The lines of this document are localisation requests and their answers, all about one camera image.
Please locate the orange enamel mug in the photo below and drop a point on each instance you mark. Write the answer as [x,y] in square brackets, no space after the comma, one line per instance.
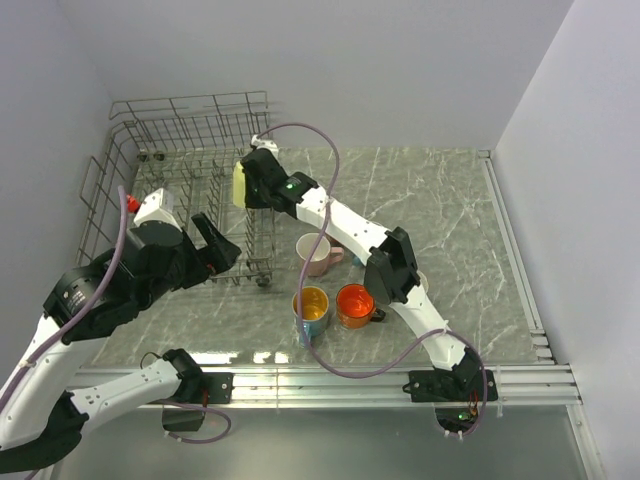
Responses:
[356,307]

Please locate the dark blue white-inside mug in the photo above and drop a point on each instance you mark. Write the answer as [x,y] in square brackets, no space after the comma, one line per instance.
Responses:
[423,281]

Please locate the light blue yellow-inside mug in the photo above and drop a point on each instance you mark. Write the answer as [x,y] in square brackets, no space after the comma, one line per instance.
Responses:
[315,313]

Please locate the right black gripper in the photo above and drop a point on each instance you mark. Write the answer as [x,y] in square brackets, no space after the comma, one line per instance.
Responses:
[251,201]

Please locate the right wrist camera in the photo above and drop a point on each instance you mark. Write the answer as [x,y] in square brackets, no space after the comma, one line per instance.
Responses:
[258,142]

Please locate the light pink mug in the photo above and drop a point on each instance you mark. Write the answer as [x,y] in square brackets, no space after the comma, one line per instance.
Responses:
[320,259]

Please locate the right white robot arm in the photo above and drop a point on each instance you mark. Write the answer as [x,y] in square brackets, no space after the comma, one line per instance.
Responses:
[391,270]

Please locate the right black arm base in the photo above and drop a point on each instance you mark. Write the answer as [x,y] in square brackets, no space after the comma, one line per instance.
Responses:
[439,386]

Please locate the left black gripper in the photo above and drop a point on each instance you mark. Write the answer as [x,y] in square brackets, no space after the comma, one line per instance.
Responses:
[217,255]

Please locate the pale yellow mug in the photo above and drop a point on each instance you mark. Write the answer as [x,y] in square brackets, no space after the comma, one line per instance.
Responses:
[239,186]

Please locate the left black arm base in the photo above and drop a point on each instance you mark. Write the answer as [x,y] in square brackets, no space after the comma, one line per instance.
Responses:
[215,388]

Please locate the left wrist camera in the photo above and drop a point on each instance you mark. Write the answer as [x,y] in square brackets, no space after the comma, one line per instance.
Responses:
[157,206]

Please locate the aluminium mounting rail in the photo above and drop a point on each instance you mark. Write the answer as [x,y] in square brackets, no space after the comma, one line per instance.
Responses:
[311,387]

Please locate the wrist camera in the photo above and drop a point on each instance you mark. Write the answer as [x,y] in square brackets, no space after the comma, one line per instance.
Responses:
[157,206]
[258,142]

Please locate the grey wire dish rack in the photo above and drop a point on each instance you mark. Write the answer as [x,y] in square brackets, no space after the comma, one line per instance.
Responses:
[188,145]

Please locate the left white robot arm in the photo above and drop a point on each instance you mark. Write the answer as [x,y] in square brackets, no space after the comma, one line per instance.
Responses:
[42,418]

